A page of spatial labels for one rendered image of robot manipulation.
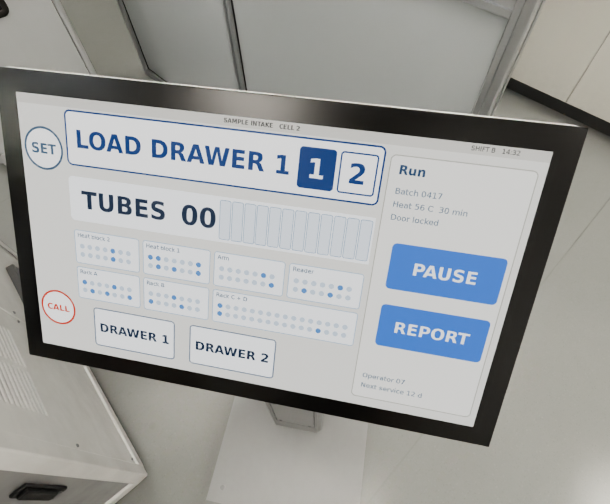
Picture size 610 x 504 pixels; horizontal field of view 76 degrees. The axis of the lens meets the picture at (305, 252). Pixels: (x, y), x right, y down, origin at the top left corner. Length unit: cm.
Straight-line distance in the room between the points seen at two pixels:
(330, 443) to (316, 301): 102
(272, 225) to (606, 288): 171
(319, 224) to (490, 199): 15
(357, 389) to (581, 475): 126
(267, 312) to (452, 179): 21
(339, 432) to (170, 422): 56
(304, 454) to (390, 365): 98
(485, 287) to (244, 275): 22
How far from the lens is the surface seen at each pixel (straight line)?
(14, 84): 48
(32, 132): 47
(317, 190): 35
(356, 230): 36
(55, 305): 51
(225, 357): 44
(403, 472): 143
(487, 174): 36
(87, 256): 46
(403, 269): 37
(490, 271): 38
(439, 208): 36
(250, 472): 139
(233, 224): 38
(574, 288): 189
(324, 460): 137
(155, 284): 43
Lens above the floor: 140
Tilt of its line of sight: 57 degrees down
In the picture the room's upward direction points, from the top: 2 degrees counter-clockwise
